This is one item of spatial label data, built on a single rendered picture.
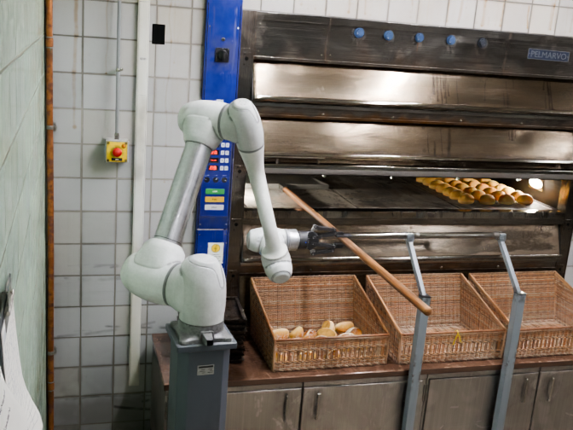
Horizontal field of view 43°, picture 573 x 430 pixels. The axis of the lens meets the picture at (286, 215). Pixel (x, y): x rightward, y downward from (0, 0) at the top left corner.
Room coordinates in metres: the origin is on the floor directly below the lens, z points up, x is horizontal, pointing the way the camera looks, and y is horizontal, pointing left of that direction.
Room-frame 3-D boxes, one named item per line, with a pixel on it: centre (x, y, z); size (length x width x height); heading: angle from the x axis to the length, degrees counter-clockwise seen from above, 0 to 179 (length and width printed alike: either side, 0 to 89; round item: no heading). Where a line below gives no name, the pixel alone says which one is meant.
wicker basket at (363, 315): (3.25, -0.18, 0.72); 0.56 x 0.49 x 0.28; 108
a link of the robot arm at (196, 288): (2.36, 0.27, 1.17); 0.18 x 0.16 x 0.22; 66
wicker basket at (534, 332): (3.59, -1.32, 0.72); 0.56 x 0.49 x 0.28; 108
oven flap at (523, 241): (3.67, -0.65, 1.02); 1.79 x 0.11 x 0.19; 107
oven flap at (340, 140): (3.67, -0.65, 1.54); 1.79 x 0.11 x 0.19; 107
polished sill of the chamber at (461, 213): (3.69, -0.65, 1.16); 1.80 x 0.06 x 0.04; 107
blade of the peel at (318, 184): (4.11, 0.09, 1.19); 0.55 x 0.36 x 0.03; 107
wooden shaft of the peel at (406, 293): (3.03, -0.23, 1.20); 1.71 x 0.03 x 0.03; 17
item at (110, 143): (3.19, 0.77, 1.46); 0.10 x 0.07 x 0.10; 107
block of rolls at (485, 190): (4.26, -1.08, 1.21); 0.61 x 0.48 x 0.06; 17
